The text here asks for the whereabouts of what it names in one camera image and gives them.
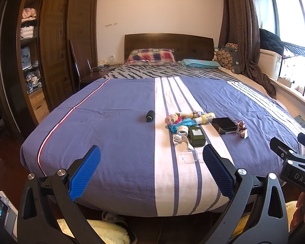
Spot small clear perfume bottle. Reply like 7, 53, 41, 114
236, 121, 248, 139

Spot black box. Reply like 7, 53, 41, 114
211, 117, 238, 134

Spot yellow cream bottle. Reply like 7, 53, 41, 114
193, 112, 216, 124

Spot green Origins lotion bottle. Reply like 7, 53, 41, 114
188, 125, 206, 147

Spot clear plastic wrapper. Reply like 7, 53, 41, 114
181, 149, 203, 164

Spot white tape roll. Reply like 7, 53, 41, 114
177, 125, 189, 137

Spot white paper strip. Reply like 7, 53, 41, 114
173, 134, 194, 150

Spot pink yellow candy wrappers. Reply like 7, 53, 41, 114
164, 112, 200, 125

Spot blue snack packet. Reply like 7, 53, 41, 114
168, 121, 197, 134

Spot black green cylinder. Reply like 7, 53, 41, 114
145, 110, 155, 122

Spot person's right hand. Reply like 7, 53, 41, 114
290, 192, 305, 231

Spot yellow fluffy rug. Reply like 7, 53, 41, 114
57, 201, 297, 244

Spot white storage box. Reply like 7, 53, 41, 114
258, 49, 282, 80

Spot black metal rack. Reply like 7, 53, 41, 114
279, 42, 305, 96

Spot brown patterned bag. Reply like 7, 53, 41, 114
214, 43, 241, 74

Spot black jacket on box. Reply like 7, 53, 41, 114
259, 29, 284, 56

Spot teal pillow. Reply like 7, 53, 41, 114
178, 59, 220, 69

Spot brown curtain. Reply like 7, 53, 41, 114
219, 0, 276, 98

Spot blue white striped bedspread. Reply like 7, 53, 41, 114
20, 77, 305, 217

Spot dark wooden headboard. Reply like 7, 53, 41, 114
124, 33, 214, 61

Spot dark bedside table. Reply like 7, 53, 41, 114
79, 66, 116, 90

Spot dark wooden wardrobe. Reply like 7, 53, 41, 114
0, 0, 97, 141

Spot plaid red blue pillow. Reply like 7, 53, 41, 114
125, 49, 176, 65

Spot black white patterned sheet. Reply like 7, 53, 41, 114
102, 64, 239, 82

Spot phone on left mount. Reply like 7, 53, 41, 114
0, 191, 18, 241

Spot white charger cable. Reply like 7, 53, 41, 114
91, 63, 123, 74

